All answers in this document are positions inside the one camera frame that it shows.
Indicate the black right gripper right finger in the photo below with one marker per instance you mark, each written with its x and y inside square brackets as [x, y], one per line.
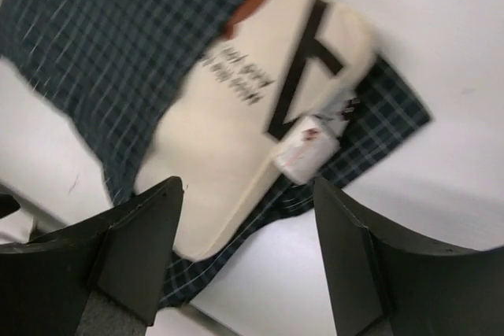
[385, 279]

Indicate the cream pillow with bear print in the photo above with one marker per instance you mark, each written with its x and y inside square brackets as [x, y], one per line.
[281, 78]

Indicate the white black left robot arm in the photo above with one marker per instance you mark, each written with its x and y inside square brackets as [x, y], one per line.
[8, 205]

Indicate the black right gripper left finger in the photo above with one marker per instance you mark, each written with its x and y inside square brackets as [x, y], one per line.
[101, 276]

